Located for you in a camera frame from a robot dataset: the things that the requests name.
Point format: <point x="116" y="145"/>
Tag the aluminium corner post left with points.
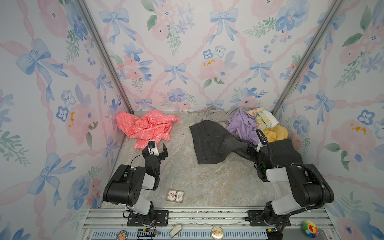
<point x="95" y="34"/>

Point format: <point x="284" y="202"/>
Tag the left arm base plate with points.
<point x="155" y="218"/>

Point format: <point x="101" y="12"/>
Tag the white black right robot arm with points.
<point x="309" y="190"/>

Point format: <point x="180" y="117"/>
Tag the purple cloth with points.
<point x="244" y="125"/>

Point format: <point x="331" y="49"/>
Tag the pink patterned cloth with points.
<point x="154" y="125"/>

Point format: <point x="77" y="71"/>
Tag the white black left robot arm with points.
<point x="124" y="188"/>

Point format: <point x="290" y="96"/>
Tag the round green badge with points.
<point x="122" y="235"/>

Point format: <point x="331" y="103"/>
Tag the round tan badge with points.
<point x="217" y="233"/>

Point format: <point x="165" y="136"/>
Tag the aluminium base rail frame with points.
<point x="197" y="222"/>

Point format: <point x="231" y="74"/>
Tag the grey knit garment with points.
<point x="213" y="114"/>

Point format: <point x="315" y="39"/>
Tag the small printed card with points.
<point x="175" y="196"/>

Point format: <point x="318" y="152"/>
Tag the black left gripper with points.
<point x="163" y="154"/>

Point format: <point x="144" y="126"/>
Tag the dark grey denim jeans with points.
<point x="213" y="143"/>

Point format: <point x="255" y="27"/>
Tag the aluminium corner post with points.
<point x="95" y="34"/>
<point x="328" y="19"/>

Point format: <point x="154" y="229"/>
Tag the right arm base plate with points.
<point x="258" y="218"/>

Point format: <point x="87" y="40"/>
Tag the aluminium corner post right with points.
<point x="328" y="19"/>

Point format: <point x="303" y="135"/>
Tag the pastel floral cloth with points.
<point x="264" y="119"/>

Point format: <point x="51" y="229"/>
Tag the mustard yellow cloth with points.
<point x="275" y="134"/>

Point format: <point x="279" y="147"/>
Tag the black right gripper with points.
<point x="252" y="150"/>

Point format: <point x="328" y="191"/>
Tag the white plastic clip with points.
<point x="175" y="231"/>

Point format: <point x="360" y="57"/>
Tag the colourful flower toy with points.
<point x="310" y="229"/>

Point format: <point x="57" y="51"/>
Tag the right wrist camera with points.
<point x="260" y="145"/>

